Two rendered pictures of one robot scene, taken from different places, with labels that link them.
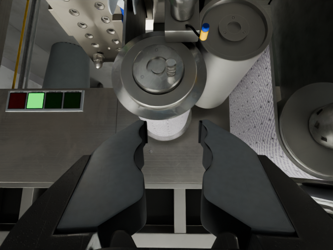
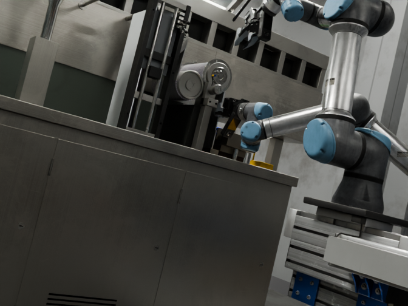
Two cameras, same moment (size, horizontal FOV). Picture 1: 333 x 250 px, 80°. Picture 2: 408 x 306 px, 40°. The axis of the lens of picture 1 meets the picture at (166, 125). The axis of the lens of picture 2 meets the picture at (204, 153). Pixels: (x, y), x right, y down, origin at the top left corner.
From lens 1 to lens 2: 222 cm
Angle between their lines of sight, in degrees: 33
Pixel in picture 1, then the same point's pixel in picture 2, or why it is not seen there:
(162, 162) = (189, 53)
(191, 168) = not seen: hidden behind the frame
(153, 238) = (203, 13)
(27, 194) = (257, 61)
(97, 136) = not seen: hidden behind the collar
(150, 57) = (221, 79)
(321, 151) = not seen: hidden behind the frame
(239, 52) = (191, 74)
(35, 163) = (252, 76)
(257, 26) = (182, 83)
